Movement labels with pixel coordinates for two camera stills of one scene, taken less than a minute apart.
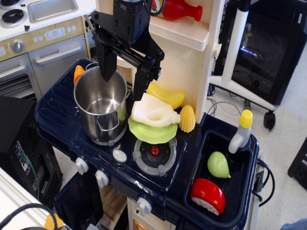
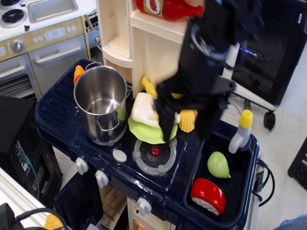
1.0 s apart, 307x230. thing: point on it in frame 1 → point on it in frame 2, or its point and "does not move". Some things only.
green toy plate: x=152 y=134 does not move
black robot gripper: x=128 y=30 → x=198 y=84
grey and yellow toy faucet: x=242 y=139 does not move
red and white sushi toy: x=207 y=195 does not move
